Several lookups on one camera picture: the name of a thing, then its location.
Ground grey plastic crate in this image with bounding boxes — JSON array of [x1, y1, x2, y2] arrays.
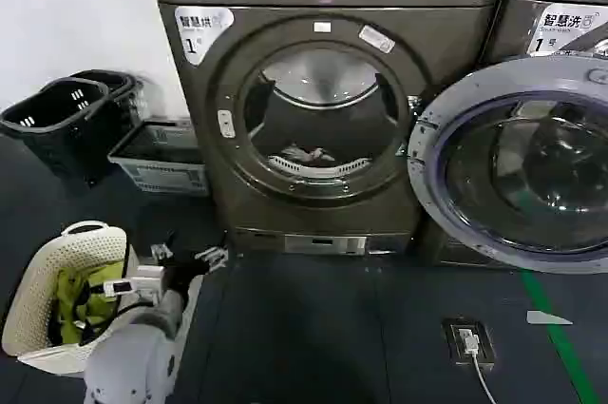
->
[[107, 119, 211, 197]]

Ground white perforated laundry basket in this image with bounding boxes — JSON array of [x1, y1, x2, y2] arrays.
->
[[0, 220, 203, 379]]

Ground round glass dryer door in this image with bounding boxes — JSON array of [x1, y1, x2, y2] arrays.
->
[[407, 57, 608, 275]]

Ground white plug and cable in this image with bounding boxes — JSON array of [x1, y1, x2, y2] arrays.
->
[[456, 326, 505, 404]]

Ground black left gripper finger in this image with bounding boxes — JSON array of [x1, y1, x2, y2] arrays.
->
[[193, 232, 231, 275], [150, 231, 181, 265]]

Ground large black plastic basket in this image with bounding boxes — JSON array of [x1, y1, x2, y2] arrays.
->
[[0, 79, 114, 185]]

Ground grey dryer with round opening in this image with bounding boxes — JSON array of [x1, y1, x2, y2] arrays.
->
[[143, 0, 520, 256]]

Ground black floor socket box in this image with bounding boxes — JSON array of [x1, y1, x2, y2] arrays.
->
[[441, 317, 496, 371]]

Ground green floor tape line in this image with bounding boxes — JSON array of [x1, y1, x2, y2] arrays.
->
[[518, 268, 603, 404]]

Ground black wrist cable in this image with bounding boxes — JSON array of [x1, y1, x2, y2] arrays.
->
[[109, 293, 161, 320]]

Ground grey clothes in drum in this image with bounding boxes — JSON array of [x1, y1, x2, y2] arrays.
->
[[278, 144, 334, 164]]

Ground yellow-green garment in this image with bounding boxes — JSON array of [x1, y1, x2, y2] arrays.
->
[[46, 260, 128, 346]]

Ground grey floor tape piece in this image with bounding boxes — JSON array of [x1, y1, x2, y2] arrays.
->
[[525, 309, 574, 326]]

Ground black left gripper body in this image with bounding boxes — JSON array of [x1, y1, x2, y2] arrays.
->
[[162, 250, 211, 297]]

